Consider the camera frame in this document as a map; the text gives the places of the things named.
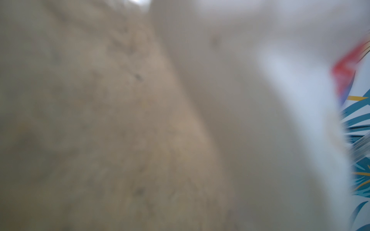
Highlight oats bag white purple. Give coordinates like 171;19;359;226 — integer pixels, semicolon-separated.
1;1;370;231

